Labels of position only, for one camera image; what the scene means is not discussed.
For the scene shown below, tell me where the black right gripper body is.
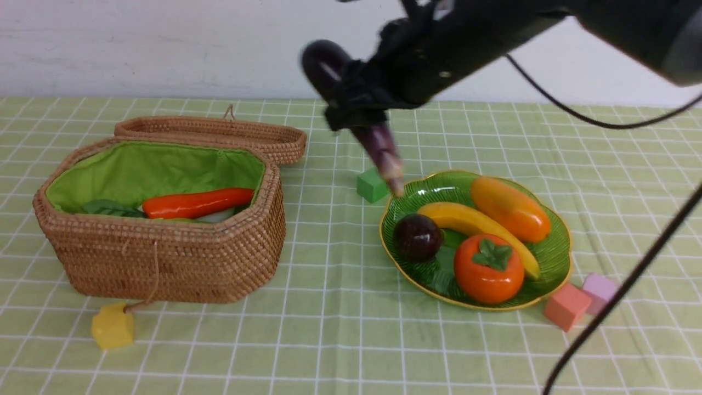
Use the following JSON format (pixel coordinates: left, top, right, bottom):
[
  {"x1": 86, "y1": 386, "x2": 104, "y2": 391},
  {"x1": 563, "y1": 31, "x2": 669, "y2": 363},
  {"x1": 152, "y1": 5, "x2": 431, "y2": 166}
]
[{"x1": 324, "y1": 19, "x2": 439, "y2": 131}]

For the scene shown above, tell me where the purple toy eggplant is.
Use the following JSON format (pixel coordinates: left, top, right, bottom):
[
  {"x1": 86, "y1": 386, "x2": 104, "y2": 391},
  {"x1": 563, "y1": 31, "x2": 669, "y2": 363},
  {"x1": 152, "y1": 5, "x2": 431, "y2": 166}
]
[{"x1": 300, "y1": 39, "x2": 406, "y2": 197}]

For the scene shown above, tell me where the yellow toy banana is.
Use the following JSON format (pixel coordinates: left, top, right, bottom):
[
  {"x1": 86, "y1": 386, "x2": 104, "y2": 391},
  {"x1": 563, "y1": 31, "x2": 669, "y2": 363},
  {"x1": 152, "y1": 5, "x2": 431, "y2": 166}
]
[{"x1": 418, "y1": 202, "x2": 541, "y2": 280}]

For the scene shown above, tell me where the dark purple toy plum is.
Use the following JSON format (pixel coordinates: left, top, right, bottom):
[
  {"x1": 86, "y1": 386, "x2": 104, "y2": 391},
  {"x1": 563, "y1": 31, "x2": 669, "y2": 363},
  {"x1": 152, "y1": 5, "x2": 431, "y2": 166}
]
[{"x1": 393, "y1": 213, "x2": 444, "y2": 263}]

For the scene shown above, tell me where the orange yellow toy mango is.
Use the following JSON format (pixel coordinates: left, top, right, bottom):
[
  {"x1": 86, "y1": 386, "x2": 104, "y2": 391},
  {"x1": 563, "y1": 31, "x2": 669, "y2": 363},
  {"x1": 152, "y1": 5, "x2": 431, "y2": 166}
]
[{"x1": 469, "y1": 177, "x2": 552, "y2": 244}]

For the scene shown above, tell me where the orange toy persimmon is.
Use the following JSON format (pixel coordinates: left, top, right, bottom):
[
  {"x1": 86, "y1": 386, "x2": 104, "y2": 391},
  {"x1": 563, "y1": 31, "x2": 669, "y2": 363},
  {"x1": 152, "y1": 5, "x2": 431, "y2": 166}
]
[{"x1": 454, "y1": 234, "x2": 525, "y2": 305}]

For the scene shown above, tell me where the white toy radish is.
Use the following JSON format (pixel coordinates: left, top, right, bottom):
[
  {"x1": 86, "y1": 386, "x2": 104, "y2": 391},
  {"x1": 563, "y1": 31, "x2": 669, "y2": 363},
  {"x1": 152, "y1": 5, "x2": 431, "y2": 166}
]
[{"x1": 82, "y1": 199, "x2": 242, "y2": 224}]

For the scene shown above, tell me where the green toy cucumber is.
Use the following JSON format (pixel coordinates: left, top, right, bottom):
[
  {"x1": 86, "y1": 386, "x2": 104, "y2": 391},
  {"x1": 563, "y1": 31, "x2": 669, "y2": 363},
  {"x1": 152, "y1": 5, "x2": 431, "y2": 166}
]
[{"x1": 153, "y1": 218, "x2": 203, "y2": 223}]

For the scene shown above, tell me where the red toy chili pepper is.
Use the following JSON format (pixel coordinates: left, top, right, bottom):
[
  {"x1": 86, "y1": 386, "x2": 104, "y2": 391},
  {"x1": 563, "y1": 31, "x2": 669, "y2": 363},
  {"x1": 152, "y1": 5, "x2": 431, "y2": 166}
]
[{"x1": 141, "y1": 188, "x2": 255, "y2": 219}]

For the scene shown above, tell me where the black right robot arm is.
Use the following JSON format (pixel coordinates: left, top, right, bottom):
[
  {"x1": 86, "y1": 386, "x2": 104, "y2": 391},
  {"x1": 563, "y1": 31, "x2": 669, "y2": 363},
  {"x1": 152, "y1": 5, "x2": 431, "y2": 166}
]
[{"x1": 301, "y1": 1, "x2": 700, "y2": 131}]

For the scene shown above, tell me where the green cube block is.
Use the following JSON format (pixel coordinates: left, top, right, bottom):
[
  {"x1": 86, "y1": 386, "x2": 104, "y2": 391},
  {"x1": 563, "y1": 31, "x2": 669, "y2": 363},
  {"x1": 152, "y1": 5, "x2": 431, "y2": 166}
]
[{"x1": 356, "y1": 167, "x2": 389, "y2": 204}]

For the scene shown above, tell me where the woven rattan basket lid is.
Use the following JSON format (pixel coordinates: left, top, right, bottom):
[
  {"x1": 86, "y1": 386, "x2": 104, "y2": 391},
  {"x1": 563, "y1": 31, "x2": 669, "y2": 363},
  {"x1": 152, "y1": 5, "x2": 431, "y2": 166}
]
[{"x1": 114, "y1": 109, "x2": 308, "y2": 165}]

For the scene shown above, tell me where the green leaf-shaped glass plate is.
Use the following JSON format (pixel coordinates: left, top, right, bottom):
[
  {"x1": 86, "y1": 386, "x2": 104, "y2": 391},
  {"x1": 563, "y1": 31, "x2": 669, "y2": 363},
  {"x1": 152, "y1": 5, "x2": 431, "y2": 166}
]
[{"x1": 378, "y1": 170, "x2": 574, "y2": 312}]

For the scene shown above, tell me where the coral orange cube block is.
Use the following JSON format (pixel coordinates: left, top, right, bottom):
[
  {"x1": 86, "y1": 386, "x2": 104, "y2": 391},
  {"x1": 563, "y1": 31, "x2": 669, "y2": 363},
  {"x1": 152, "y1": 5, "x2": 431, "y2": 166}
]
[{"x1": 543, "y1": 283, "x2": 592, "y2": 332}]

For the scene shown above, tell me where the pink cube block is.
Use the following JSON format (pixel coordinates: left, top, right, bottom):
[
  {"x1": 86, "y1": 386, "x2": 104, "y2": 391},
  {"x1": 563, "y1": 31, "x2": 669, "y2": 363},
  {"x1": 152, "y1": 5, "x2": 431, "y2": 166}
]
[{"x1": 581, "y1": 273, "x2": 619, "y2": 317}]

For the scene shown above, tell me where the woven rattan basket green lining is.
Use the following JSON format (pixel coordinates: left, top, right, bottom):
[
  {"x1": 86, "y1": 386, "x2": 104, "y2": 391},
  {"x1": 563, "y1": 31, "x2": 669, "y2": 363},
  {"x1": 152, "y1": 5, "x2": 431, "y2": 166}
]
[{"x1": 32, "y1": 137, "x2": 286, "y2": 304}]

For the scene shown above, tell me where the yellow block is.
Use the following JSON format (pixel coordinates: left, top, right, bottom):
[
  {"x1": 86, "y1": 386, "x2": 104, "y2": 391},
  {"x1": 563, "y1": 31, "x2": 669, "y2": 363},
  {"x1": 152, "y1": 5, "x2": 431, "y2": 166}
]
[{"x1": 91, "y1": 302, "x2": 135, "y2": 351}]

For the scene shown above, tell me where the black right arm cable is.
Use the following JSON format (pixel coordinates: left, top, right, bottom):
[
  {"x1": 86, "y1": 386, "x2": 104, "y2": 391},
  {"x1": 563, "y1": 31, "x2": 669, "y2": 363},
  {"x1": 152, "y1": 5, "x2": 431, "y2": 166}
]
[{"x1": 505, "y1": 52, "x2": 702, "y2": 395}]

